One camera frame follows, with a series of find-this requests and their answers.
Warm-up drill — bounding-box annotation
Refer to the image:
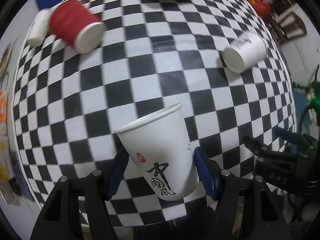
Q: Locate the white paper cup with calligraphy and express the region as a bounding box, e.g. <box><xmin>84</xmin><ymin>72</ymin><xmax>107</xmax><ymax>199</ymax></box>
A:
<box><xmin>114</xmin><ymin>103</ymin><xmax>199</xmax><ymax>201</ymax></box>

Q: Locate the white paper cup lying right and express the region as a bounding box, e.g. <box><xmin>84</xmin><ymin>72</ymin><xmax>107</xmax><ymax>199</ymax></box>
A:
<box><xmin>222</xmin><ymin>31</ymin><xmax>268</xmax><ymax>74</ymax></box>

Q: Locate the small white cup far left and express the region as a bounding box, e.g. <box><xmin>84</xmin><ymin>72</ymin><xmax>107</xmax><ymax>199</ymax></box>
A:
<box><xmin>27</xmin><ymin>9</ymin><xmax>52</xmax><ymax>47</ymax></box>

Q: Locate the red paper cup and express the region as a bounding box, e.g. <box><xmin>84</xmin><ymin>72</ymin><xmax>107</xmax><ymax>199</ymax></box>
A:
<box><xmin>49</xmin><ymin>0</ymin><xmax>106</xmax><ymax>54</ymax></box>

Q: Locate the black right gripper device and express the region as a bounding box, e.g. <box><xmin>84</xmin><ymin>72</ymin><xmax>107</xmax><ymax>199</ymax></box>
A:
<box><xmin>244</xmin><ymin>127</ymin><xmax>319</xmax><ymax>222</ymax></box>

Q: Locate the orange yellow package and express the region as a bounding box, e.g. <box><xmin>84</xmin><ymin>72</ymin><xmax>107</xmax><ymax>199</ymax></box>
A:
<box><xmin>0</xmin><ymin>90</ymin><xmax>14</xmax><ymax>183</ymax></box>

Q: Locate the wooden chair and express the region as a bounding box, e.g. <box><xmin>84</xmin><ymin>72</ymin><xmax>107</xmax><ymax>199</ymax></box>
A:
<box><xmin>264</xmin><ymin>3</ymin><xmax>308</xmax><ymax>44</ymax></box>

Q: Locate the red object in background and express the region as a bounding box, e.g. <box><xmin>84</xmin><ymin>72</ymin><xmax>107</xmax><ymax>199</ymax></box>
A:
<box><xmin>246</xmin><ymin>0</ymin><xmax>271</xmax><ymax>18</ymax></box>

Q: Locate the green frame object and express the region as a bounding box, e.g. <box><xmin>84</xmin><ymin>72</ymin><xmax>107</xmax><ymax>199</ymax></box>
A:
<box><xmin>292</xmin><ymin>64</ymin><xmax>319</xmax><ymax>134</ymax></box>

